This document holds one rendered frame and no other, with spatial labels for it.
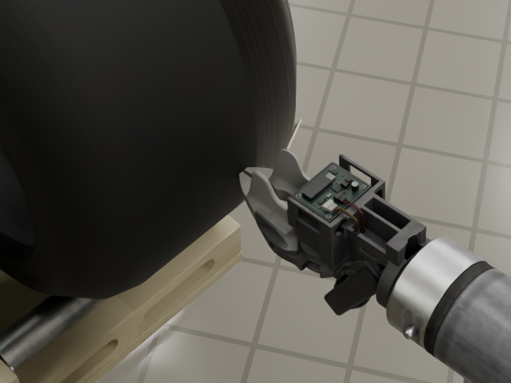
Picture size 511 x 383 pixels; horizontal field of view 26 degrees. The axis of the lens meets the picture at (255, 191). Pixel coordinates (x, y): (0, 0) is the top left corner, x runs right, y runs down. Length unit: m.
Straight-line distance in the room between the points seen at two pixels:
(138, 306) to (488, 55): 1.69
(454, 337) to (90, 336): 0.54
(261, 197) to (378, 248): 0.14
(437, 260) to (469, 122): 1.77
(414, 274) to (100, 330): 0.51
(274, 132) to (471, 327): 0.30
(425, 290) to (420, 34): 1.99
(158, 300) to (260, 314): 0.99
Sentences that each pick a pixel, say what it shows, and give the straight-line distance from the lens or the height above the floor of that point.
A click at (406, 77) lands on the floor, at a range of 2.76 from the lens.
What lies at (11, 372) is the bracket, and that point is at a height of 0.95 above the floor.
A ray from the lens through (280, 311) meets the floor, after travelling 2.33.
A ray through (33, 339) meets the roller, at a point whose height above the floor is 0.92.
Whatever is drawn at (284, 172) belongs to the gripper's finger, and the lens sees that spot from 1.04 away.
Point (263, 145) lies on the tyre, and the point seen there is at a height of 1.17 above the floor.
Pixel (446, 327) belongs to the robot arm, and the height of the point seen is 1.22.
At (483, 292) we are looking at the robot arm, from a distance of 0.90.
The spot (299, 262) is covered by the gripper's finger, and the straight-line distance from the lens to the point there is 1.00.
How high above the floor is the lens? 1.99
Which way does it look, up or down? 53 degrees down
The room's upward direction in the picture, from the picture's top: straight up
